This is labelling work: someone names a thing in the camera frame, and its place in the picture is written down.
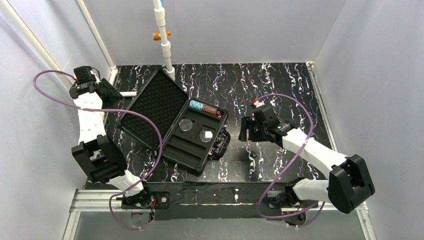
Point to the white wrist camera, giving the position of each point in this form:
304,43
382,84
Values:
256,103
85,74

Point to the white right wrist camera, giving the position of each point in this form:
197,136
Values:
256,103

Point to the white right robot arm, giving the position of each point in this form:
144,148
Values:
347,182

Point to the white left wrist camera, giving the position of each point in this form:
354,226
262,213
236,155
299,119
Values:
85,74

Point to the blue poker chip stack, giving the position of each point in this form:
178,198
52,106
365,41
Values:
196,105

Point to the white pvc pole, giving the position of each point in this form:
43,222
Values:
160,17

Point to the black poker set case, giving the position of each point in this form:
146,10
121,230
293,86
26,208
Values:
165,104

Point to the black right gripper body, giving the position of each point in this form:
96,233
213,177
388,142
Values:
247,129

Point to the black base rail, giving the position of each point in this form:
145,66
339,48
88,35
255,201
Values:
181,200

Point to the brown poker chip stack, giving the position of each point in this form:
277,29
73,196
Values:
209,109

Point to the white corner pipe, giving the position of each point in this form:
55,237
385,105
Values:
113,67

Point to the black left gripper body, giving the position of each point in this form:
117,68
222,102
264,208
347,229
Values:
84,87

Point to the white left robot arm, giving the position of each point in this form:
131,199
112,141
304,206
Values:
96,153

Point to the clear round dealer button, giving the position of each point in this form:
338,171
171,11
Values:
206,136

